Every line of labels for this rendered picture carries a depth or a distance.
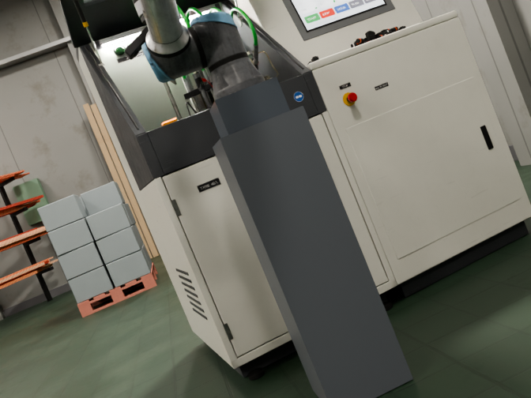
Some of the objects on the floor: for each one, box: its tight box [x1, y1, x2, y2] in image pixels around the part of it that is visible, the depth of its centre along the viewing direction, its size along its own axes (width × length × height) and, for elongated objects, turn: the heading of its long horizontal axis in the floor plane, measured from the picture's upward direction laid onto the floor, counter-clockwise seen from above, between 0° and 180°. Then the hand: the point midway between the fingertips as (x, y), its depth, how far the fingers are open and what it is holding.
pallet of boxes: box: [37, 182, 158, 317], centre depth 623 cm, size 112×74×110 cm
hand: (171, 80), depth 177 cm, fingers closed
